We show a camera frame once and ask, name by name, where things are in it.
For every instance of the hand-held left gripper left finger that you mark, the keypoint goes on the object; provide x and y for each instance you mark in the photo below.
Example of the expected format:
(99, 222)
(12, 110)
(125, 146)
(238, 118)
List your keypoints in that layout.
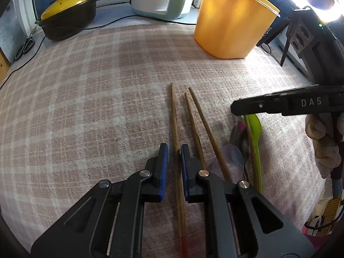
(163, 174)

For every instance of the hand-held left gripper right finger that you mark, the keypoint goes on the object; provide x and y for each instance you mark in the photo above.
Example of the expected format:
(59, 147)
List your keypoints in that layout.
(185, 174)

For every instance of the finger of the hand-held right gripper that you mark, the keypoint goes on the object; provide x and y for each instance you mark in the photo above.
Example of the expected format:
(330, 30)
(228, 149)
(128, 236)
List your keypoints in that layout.
(252, 107)

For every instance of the green plastic spoon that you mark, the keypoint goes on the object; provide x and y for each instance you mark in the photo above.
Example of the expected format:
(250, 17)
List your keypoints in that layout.
(255, 125)

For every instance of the clear plastic spoon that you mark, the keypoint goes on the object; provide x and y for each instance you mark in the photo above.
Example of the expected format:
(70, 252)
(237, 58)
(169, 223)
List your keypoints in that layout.
(232, 158)
(237, 137)

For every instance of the wooden chopstick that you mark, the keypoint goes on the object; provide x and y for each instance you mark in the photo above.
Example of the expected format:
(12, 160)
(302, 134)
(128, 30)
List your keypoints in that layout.
(192, 123)
(207, 129)
(176, 129)
(249, 142)

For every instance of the yellow plastic container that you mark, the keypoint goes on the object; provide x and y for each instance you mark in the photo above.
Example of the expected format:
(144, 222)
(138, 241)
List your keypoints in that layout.
(231, 24)

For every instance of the person's right hand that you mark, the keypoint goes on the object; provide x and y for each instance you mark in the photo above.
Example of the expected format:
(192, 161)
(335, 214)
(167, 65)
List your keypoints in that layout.
(322, 145)

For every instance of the black tripod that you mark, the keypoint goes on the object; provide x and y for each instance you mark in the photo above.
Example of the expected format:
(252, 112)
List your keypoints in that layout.
(271, 32)

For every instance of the pink plaid tablecloth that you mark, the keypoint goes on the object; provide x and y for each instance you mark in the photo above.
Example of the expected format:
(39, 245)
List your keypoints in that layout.
(94, 99)

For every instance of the black clay pot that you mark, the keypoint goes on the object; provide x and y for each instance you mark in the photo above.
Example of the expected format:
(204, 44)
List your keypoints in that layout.
(70, 21)

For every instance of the black scissors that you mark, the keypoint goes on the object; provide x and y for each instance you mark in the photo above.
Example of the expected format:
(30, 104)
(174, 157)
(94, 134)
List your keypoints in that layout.
(25, 45)

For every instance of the wooden board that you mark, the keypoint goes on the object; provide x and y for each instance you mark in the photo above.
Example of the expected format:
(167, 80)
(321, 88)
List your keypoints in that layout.
(4, 67)

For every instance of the yellow pot lid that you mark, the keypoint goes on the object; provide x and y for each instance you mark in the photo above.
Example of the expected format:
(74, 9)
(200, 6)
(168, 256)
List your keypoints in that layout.
(67, 4)

